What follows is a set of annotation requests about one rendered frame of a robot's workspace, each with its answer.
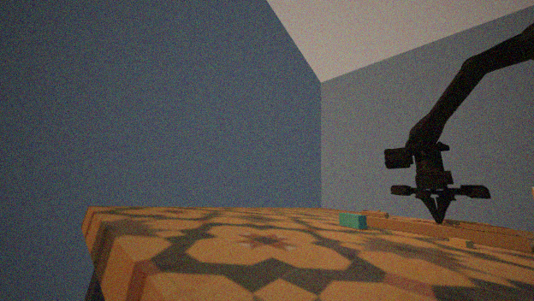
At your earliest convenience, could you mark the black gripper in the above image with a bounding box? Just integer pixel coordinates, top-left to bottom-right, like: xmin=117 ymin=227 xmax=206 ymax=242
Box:
xmin=391 ymin=165 xmax=490 ymax=224

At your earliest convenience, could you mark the green rectangular block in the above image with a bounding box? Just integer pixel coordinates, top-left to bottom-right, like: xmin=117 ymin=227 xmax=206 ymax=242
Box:
xmin=339 ymin=213 xmax=367 ymax=229

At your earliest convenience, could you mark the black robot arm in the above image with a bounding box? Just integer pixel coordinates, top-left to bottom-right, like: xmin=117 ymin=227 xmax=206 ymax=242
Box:
xmin=384 ymin=23 xmax=534 ymax=190

